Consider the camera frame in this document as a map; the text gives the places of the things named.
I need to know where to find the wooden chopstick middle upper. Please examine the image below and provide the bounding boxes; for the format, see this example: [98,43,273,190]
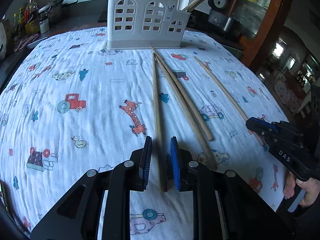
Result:
[150,46,214,141]

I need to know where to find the metal pot with lid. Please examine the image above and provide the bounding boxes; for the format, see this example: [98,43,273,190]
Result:
[38,0,78,27]

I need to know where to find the wooden chopstick right on cloth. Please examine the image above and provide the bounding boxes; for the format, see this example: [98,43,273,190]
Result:
[194,56,265,146]

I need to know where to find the white cup on counter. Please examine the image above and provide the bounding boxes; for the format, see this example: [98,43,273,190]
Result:
[40,17,49,34]

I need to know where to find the kitchen scale with dial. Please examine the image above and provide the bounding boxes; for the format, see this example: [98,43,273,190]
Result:
[208,0,231,11]

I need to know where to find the white printed cartoon cloth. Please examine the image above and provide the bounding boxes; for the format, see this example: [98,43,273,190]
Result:
[1,28,286,233]

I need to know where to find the white utensil holder caddy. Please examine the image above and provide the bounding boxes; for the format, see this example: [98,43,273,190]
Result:
[107,0,190,49]

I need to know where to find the wooden chopstick middle long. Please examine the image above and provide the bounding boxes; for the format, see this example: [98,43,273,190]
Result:
[155,55,217,170]

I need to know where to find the wooden glass-door cabinet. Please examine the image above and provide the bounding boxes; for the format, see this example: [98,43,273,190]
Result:
[226,0,283,69]

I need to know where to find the sauce bottle yellow label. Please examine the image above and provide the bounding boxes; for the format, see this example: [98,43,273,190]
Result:
[24,0,40,35]

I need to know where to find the person's right hand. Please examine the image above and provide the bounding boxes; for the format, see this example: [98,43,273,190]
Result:
[283,172,319,207]

